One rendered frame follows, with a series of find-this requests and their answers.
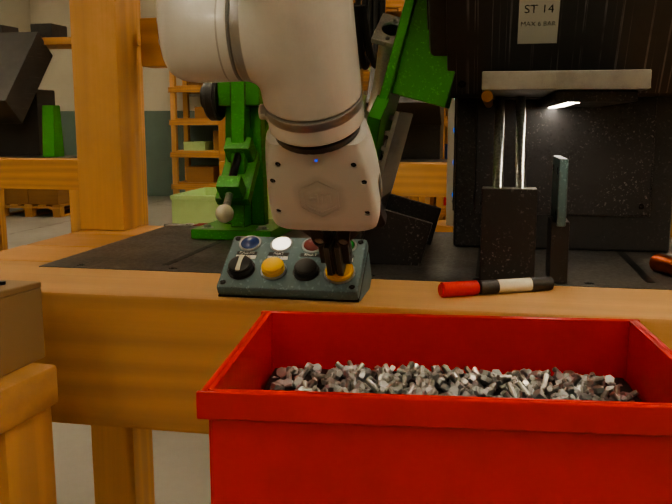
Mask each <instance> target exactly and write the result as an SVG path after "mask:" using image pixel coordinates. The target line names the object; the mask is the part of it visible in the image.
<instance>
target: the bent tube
mask: <svg viewBox="0 0 672 504"><path fill-rule="evenodd" d="M399 21H400V17H398V16H394V15H390V14H386V13H383V14H382V16H381V18H380V21H379V23H378V25H377V27H376V29H375V31H374V34H373V36H372V38H371V43H375V44H378V52H377V61H376V69H375V76H374V82H373V86H372V91H371V95H370V99H369V103H368V107H367V111H368V112H370V110H371V108H372V106H373V103H374V101H375V99H376V97H377V95H380V91H381V87H382V84H383V80H384V76H385V73H386V69H387V65H388V61H389V58H390V54H391V50H392V47H393V43H394V39H395V35H396V32H397V28H398V24H399Z"/></svg>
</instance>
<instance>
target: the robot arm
mask: <svg viewBox="0 0 672 504"><path fill-rule="evenodd" d="M156 12H157V19H156V21H157V27H158V37H159V39H158V42H159V45H160V49H161V53H162V57H163V60H164V62H165V64H166V66H167V68H168V69H169V71H170V72H171V73H172V74H173V75H174V76H176V77H177V78H179V79H181V80H184V81H187V82H196V83H218V82H241V81H247V82H252V83H254V84H256V85H257V86H258V87H259V88H260V90H261V95H262V100H263V104H260V105H259V108H258V114H259V118H260V120H266V121H267V122H268V124H269V129H268V131H267V133H266V140H265V160H266V175H267V185H268V194H269V202H270V208H271V213H272V217H273V220H274V222H275V223H276V224H277V225H278V226H280V227H283V228H286V229H295V230H301V231H302V232H304V233H305V234H307V235H308V236H309V237H311V238H312V241H313V243H314V244H315V245H316V246H318V248H319V253H320V259H321V263H326V268H327V274H328V275H330V276H333V275H334V274H335V273H336V274H338V276H344V272H345V267H346V264H351V262H352V245H351V240H352V239H353V238H354V237H356V236H357V235H358V234H359V233H361V232H362V231H366V230H370V229H374V228H380V227H384V226H385V224H386V218H387V214H386V212H385V209H384V207H383V204H382V202H381V199H382V195H383V188H382V179H381V173H380V167H379V162H378V157H377V153H376V149H375V145H374V141H373V138H372V134H371V132H370V129H369V126H368V123H367V121H366V119H365V118H364V104H363V94H362V86H361V76H360V66H359V55H358V45H357V35H356V25H355V15H354V5H353V0H156ZM367 211H368V212H367Z"/></svg>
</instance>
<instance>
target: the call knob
mask: <svg viewBox="0 0 672 504"><path fill-rule="evenodd" d="M252 269H253V262H252V260H251V259H250V258H249V257H247V256H245V255H239V256H236V257H234V258H232V259H231V260H230V262H229V264H228V270H229V272H230V274H231V275H233V276H236V277H242V276H245V275H247V274H249V273H250V272H251V271H252Z"/></svg>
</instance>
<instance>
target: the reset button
mask: <svg viewBox="0 0 672 504"><path fill-rule="evenodd" d="M261 269H262V273H263V274H264V275H265V276H267V277H277V276H279V275H281V274H282V273H283V272H284V270H285V266H284V262H283V261H282V260H281V259H280V258H278V257H270V258H267V259H266V260H264V261H263V263H262V265H261Z"/></svg>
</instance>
